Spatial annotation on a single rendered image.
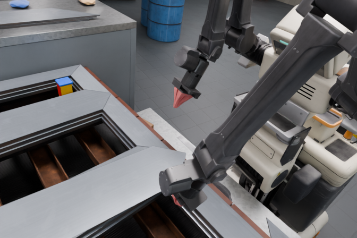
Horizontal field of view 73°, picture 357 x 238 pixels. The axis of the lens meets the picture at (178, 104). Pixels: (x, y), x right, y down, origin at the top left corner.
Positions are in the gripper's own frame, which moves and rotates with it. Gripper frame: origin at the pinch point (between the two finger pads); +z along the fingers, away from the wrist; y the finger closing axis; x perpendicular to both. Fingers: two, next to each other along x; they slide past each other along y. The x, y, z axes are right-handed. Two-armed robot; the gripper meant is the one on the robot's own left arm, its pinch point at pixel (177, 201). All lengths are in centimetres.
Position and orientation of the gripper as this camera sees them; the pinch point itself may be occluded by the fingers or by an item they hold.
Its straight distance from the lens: 77.4
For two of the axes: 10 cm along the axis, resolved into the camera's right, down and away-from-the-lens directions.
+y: 6.1, 6.9, -3.9
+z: -3.1, 6.6, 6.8
